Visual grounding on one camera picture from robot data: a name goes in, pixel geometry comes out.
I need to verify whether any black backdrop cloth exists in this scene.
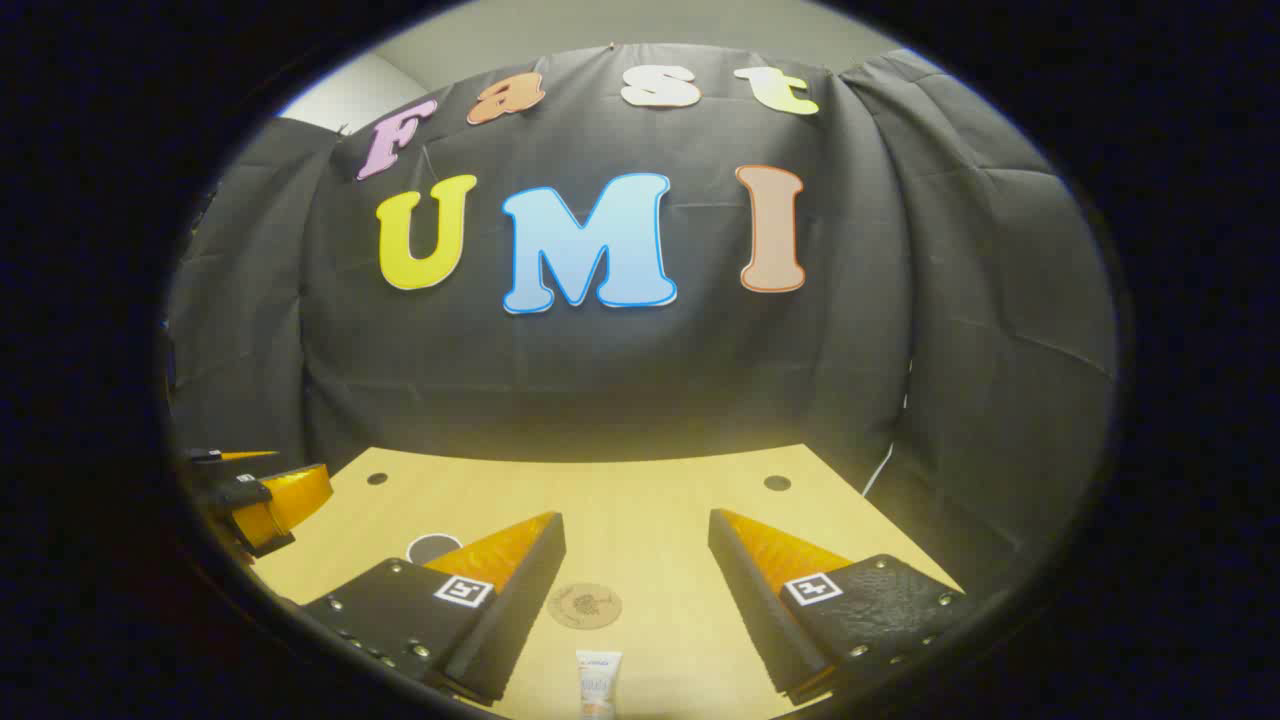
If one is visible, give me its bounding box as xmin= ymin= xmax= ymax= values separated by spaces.
xmin=165 ymin=42 xmax=1119 ymax=601

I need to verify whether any thin white cable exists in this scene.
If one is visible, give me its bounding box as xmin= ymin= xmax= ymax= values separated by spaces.
xmin=862 ymin=440 xmax=896 ymax=496

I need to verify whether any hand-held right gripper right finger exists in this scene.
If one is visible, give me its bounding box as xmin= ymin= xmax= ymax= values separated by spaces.
xmin=706 ymin=508 xmax=971 ymax=707

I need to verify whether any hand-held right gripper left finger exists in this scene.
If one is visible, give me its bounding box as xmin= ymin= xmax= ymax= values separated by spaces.
xmin=298 ymin=511 xmax=568 ymax=707

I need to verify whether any white toothpaste tube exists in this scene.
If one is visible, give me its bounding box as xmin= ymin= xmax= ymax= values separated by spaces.
xmin=575 ymin=649 xmax=623 ymax=719

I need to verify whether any white cup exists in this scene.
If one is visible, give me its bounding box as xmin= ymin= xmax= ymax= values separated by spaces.
xmin=407 ymin=533 xmax=464 ymax=566

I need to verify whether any light wooden desktop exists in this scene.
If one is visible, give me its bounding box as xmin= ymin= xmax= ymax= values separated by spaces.
xmin=250 ymin=445 xmax=966 ymax=720

